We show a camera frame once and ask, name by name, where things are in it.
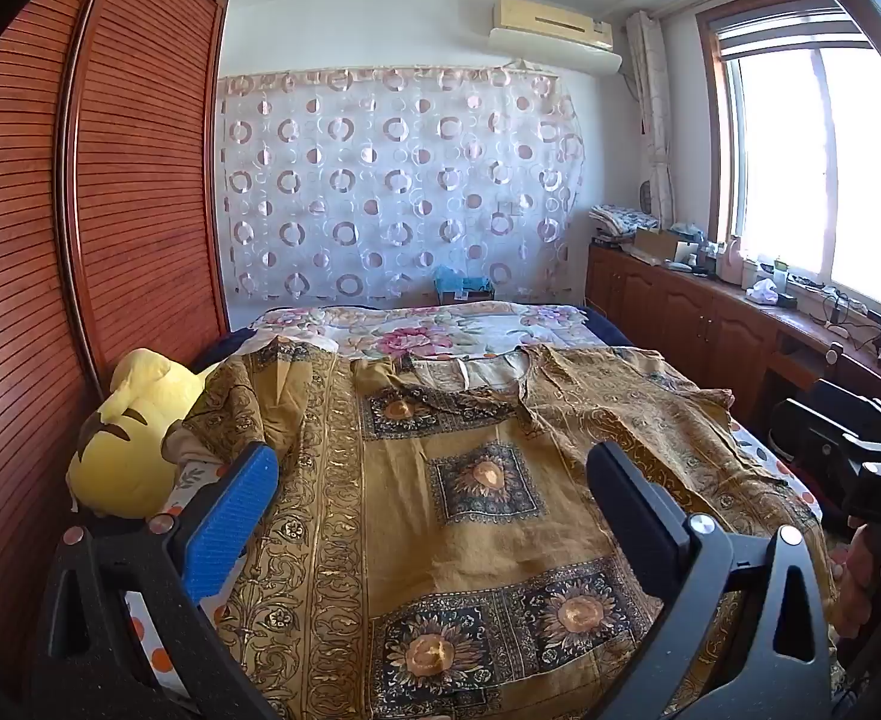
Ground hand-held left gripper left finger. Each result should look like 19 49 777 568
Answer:
31 441 284 720

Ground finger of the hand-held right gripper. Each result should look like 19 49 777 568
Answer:
771 399 850 460
811 379 881 432

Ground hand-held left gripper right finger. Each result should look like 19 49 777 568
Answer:
586 441 835 720

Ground golden brown patterned garment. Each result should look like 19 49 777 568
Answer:
166 341 838 720

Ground person's right hand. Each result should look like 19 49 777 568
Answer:
834 519 881 638

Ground orange print bedsheet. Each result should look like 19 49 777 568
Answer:
121 420 823 698

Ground yellow plush toy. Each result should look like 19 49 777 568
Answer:
65 349 209 518

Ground wooden low cabinet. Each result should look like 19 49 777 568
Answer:
586 240 881 451

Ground pale plastic jug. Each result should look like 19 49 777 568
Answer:
717 236 745 284

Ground wooden framed window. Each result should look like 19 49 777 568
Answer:
699 0 881 323

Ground cardboard box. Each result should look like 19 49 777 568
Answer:
633 229 700 265

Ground floral blanket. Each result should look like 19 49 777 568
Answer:
249 301 599 361

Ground blue bag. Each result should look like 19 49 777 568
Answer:
434 266 494 297

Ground folded patterned quilt stack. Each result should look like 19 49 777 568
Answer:
588 204 662 245

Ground white window drape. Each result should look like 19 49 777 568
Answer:
626 11 677 230

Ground wooden louvered wardrobe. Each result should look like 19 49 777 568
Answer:
0 0 231 720

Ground circle patterned sheer curtain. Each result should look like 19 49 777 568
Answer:
215 64 587 302

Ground wall air conditioner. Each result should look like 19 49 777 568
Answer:
489 0 625 76

